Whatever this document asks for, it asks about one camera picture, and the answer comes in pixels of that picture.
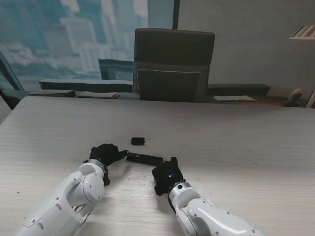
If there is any dark grey office chair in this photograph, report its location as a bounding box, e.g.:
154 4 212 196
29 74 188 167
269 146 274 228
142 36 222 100
132 28 216 103

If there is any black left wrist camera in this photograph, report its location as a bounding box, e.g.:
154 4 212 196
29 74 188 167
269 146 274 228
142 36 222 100
101 164 112 185

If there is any red black left arm cable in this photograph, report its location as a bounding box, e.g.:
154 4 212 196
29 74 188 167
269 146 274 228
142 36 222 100
72 204 95 226

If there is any grey slanted metal bar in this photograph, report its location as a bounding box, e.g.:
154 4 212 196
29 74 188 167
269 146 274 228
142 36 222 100
0 51 25 110

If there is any light wooden board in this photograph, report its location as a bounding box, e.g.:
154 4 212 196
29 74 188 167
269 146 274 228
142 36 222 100
306 90 315 109

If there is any long dark bench cushion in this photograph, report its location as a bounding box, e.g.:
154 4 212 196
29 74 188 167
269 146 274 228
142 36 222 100
38 78 134 93

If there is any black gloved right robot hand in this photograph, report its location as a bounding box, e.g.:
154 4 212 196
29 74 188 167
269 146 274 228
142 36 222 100
151 156 186 197

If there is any dark window pillar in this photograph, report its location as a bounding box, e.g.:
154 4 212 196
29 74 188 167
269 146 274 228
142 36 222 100
172 0 181 30

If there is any short dark bench cushion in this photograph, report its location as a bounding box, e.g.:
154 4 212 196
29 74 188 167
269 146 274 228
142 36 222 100
208 84 271 96

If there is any red black right arm cable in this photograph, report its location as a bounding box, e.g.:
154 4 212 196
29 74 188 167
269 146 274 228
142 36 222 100
168 194 178 214

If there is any small desk ornament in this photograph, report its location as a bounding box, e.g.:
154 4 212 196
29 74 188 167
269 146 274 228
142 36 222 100
283 88 304 108

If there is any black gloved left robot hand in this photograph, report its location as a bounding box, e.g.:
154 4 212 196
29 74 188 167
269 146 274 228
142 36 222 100
89 143 130 168

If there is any black remote control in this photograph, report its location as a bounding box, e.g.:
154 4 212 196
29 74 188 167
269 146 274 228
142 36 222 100
126 152 163 166

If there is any dark grey folder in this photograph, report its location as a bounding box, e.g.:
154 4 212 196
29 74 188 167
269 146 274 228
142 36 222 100
28 89 76 97

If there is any white paper sheet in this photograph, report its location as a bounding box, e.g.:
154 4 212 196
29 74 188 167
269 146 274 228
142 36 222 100
213 95 257 102

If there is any red black arm cable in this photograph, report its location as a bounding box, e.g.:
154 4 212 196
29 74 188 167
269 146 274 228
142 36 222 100
168 194 178 214
72 204 95 226

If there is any grey folder stack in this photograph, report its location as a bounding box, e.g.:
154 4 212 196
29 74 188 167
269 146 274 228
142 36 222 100
76 91 121 100

